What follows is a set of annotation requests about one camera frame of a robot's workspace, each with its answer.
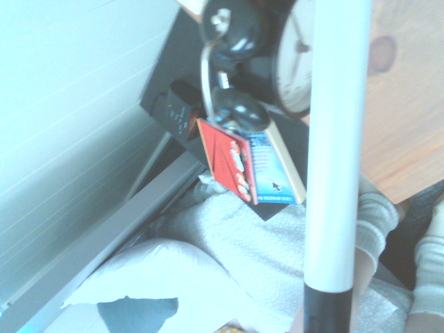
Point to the white marker with black cap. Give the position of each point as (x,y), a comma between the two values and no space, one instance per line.
(338,138)

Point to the red book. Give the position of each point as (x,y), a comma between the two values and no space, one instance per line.
(225,159)

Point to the blue book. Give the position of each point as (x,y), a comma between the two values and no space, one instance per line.
(274,166)

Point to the small black box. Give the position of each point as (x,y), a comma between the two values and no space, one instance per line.
(175,111)

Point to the white patterned blanket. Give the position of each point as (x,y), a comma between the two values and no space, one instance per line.
(263,243)

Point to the black nightstand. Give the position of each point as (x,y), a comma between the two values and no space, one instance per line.
(180,59)

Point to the white pillow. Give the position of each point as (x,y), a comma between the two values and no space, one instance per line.
(166,270)

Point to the round white-faced clock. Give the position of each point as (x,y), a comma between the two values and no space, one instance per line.
(295,66)

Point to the black headphones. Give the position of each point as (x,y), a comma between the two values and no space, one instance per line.
(232,31)

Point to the white ribbed sock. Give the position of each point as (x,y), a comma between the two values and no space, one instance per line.
(374,218)
(430,256)

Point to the grey bed frame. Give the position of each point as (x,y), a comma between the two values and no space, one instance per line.
(114,225)

